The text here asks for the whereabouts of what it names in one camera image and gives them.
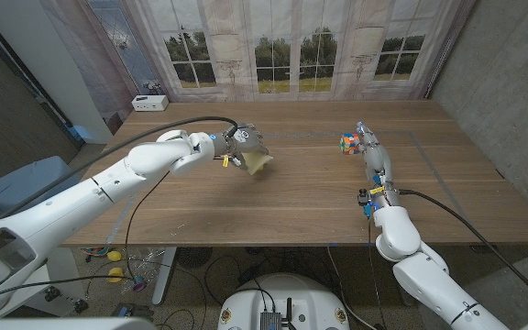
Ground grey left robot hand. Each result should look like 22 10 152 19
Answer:
213 122 270 171

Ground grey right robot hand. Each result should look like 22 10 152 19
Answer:
356 121 402 210

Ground yellow sponge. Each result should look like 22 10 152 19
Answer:
244 152 274 177

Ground multicoloured rubik's cube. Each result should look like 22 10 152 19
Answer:
339 133 361 156

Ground white power box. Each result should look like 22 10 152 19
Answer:
130 94 170 113

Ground printed window backdrop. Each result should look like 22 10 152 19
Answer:
38 0 479 134

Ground white table leg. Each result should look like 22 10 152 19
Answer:
151 247 178 307

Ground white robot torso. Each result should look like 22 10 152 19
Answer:
216 273 351 330

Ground grey electronics box on torso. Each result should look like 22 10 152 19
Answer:
258 311 283 330

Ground blue plastic bin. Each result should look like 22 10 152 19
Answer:
0 155 81 226

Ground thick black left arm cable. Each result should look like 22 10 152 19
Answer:
0 115 240 221

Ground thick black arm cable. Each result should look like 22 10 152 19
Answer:
399 188 528 313
0 115 240 221

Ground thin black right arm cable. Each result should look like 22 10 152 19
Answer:
367 217 388 330

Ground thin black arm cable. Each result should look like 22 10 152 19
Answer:
367 217 388 330
124 170 171 281

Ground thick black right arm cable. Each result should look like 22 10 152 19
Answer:
399 188 528 313

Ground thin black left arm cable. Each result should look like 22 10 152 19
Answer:
124 170 171 281

